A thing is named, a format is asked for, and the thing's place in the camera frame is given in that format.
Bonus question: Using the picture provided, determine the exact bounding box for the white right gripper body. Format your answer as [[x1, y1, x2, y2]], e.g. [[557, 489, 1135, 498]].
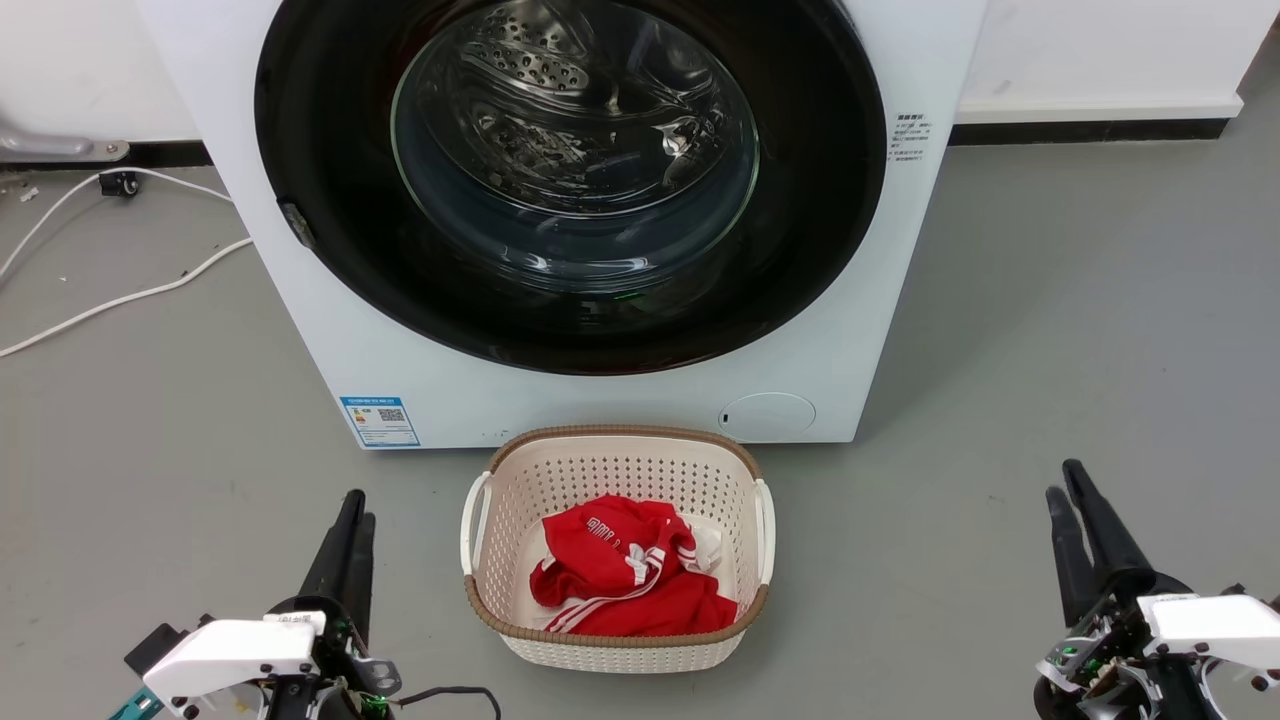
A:
[[1033, 570, 1280, 720]]

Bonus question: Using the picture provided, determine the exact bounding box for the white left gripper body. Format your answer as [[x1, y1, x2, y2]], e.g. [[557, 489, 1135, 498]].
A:
[[142, 597, 403, 720]]

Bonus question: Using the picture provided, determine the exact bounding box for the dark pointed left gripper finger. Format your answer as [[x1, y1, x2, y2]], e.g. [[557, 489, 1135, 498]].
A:
[[345, 513, 377, 646], [300, 489, 366, 601]]

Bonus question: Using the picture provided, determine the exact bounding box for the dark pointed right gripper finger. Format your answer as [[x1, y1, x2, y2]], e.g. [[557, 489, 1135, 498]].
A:
[[1046, 486, 1097, 627], [1062, 459, 1191, 602]]

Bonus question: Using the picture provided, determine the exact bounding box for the round black glass washer door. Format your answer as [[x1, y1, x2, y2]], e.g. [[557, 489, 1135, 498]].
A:
[[254, 0, 889, 377]]

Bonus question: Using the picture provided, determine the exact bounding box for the white front-load washing machine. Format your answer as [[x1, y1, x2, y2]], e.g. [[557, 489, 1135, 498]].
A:
[[135, 0, 991, 451]]

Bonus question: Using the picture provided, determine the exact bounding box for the blue energy label sticker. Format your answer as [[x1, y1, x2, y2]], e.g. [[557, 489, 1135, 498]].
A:
[[339, 396, 422, 450]]

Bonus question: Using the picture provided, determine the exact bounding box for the red garment with white stripes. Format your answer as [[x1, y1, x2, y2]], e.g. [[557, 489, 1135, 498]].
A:
[[529, 494, 740, 638]]

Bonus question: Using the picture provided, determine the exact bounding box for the cream perforated laundry basket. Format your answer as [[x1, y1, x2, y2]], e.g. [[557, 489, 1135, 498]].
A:
[[460, 425, 777, 674]]

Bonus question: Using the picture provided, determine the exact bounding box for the round white filter cover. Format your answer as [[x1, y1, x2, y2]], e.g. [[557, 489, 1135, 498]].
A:
[[719, 391, 817, 442]]

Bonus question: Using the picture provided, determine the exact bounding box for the small printed text sticker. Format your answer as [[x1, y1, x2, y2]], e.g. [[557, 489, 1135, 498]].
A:
[[888, 111, 933, 164]]

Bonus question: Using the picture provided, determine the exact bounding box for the stainless steel washer drum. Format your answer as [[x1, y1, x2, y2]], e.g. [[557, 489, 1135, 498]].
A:
[[420, 0, 743, 216]]

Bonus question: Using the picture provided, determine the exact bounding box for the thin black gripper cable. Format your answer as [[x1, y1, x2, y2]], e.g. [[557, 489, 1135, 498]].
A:
[[393, 685, 502, 720]]

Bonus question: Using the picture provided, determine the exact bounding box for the long white floor cable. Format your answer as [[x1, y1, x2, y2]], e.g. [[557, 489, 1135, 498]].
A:
[[0, 237, 254, 359]]

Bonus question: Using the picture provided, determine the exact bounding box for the thin white floor cable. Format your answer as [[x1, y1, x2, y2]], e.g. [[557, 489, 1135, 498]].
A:
[[0, 167, 234, 281]]

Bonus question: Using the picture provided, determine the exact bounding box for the grey metal floor bracket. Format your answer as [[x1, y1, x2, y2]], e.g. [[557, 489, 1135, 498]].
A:
[[0, 122, 131, 164]]

